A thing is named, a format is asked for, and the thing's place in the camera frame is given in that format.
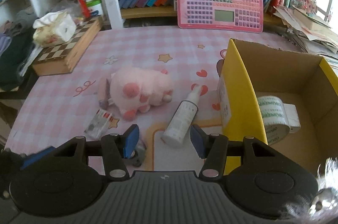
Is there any pink learning tablet toy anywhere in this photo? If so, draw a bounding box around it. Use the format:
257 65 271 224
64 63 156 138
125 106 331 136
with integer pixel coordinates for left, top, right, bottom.
177 0 263 33

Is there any white spray bottle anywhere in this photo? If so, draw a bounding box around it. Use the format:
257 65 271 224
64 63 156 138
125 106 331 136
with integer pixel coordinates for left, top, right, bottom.
162 85 202 147

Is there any wooden chess box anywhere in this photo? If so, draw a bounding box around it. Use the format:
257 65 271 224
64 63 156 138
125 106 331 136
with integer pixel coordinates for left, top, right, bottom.
32 16 103 76

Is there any red glue bottle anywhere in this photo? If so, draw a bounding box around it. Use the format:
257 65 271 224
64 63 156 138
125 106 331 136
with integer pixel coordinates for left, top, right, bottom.
78 0 90 19

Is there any pink plush toy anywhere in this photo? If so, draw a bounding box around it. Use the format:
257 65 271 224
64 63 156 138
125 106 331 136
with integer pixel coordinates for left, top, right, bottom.
103 67 174 121

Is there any grey staples box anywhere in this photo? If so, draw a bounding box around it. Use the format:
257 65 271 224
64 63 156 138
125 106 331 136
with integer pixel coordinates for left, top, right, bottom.
84 109 113 140

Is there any printed packing tape roll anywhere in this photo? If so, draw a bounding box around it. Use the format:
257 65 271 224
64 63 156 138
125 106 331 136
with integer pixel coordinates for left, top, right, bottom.
257 95 290 145

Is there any stack of papers and books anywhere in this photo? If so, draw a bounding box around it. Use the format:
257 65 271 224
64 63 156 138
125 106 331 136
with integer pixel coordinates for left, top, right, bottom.
274 6 337 70

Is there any pink checkered table mat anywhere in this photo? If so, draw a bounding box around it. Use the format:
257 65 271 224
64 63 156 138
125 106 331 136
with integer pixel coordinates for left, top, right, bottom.
4 24 302 174

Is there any yellow cardboard box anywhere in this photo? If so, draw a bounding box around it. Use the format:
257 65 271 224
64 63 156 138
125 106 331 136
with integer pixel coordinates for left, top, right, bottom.
217 39 337 174

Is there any floral tissue pack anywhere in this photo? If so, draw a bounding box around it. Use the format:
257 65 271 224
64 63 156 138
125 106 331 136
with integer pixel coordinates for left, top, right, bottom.
33 11 77 47

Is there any pile of dark clothes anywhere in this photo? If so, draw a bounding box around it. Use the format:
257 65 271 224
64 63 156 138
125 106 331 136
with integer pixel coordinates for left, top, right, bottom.
1 10 37 92

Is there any white charger block in box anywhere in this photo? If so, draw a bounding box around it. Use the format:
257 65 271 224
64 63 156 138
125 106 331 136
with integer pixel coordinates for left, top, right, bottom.
284 103 301 134

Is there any green lidded white jar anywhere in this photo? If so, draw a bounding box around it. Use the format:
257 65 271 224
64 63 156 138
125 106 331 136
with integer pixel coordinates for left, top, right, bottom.
86 0 103 17

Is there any small pink utility knife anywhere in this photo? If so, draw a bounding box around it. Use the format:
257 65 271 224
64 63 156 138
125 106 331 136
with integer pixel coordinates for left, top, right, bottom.
97 77 110 110

